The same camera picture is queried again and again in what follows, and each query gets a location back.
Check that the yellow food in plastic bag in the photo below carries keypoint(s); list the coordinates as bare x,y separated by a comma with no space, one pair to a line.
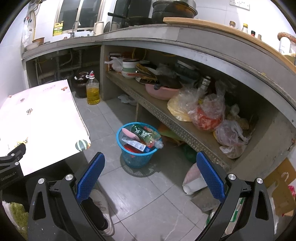
183,102

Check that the blue plastic mesh trash basket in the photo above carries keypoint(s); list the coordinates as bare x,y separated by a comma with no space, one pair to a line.
131,159

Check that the yellow cooking oil bottle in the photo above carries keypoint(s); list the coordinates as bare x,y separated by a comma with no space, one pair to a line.
92,89

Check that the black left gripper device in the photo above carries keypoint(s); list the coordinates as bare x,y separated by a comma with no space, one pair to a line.
11,170

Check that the red squirrel snack bag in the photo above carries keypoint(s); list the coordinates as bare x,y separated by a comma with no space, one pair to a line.
132,149

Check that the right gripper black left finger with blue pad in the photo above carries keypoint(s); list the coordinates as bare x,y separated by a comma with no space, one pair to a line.
56,211

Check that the wooden cutting board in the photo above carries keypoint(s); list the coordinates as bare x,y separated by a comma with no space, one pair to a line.
232,31

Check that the dark clay jar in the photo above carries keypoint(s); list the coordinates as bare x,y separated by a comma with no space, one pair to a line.
80,81

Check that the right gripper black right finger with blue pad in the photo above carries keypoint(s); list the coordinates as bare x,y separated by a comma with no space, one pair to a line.
255,221

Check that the pink plastic basin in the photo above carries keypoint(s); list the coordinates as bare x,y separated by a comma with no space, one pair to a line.
162,94

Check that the yellow green detergent bottle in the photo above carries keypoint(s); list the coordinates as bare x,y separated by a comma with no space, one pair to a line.
58,28

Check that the red food in plastic bag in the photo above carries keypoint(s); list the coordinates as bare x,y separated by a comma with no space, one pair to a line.
209,112

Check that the black wok on counter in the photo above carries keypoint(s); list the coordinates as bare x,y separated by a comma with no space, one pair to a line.
175,9

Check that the clear bag on shelf end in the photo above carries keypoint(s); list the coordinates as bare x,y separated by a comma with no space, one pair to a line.
230,136

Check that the pink wrapper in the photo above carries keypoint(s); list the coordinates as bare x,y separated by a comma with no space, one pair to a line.
130,134

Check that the blue white carton box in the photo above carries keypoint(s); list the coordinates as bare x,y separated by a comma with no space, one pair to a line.
138,145

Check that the brown cardboard box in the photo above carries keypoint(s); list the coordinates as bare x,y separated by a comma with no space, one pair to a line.
279,182

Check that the green clear plastic bottle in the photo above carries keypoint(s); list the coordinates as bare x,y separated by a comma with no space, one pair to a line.
150,137

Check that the white sneaker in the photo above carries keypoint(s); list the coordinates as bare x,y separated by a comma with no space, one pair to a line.
101,218

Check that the stacked white bowls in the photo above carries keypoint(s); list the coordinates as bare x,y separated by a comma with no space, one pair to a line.
129,68

